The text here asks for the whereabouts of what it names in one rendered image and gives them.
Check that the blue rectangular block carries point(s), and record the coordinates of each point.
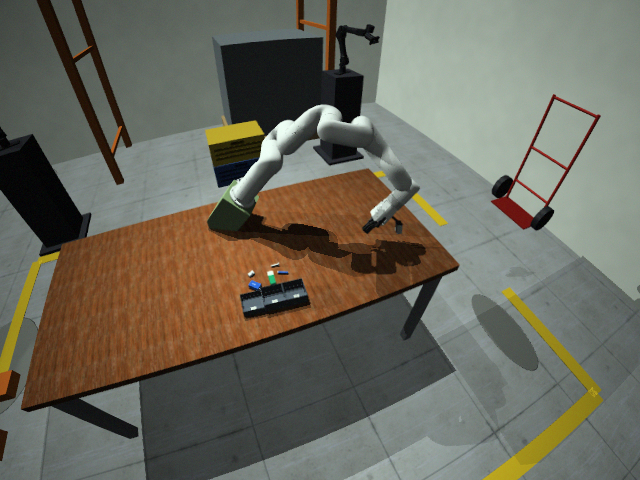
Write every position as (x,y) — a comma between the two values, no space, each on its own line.
(254,285)

